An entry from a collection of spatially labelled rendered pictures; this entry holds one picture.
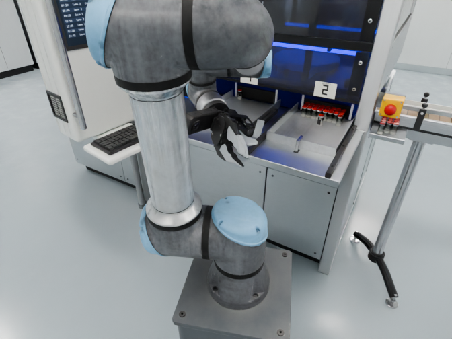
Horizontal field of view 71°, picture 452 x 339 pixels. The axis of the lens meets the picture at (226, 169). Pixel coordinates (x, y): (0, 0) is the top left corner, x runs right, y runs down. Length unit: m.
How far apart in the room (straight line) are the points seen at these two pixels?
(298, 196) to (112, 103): 0.99
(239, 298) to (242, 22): 0.56
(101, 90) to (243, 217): 1.00
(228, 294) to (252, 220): 0.19
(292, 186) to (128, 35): 1.29
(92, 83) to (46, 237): 1.19
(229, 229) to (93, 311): 1.30
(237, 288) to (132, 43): 0.53
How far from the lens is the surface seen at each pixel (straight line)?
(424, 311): 1.98
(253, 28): 0.45
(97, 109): 1.49
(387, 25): 1.28
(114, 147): 1.35
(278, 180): 1.63
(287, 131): 1.29
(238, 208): 0.67
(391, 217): 1.76
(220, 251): 0.66
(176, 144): 0.53
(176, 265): 1.91
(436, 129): 1.48
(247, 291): 0.75
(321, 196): 1.59
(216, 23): 0.42
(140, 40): 0.44
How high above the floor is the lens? 1.45
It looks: 33 degrees down
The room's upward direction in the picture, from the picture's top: straight up
